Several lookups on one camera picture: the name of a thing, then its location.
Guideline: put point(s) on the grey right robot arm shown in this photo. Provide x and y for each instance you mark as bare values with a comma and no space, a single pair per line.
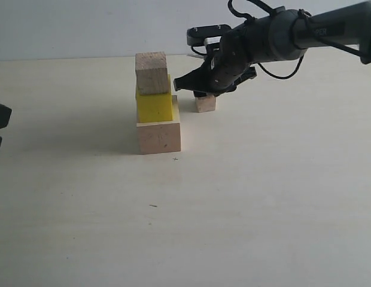
283,35

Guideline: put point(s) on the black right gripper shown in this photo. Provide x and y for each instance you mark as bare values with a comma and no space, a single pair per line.
229,63

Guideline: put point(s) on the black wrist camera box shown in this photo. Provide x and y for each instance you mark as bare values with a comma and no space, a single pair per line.
197,35

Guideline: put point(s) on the large wooden cube block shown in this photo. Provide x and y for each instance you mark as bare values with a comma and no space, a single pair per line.
161,137

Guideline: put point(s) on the medium wooden cube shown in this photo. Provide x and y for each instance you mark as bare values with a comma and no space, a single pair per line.
151,73

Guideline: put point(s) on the yellow cube block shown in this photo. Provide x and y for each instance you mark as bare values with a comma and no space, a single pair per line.
154,107

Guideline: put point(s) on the small wooden cube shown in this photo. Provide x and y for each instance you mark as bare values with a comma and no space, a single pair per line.
206,103

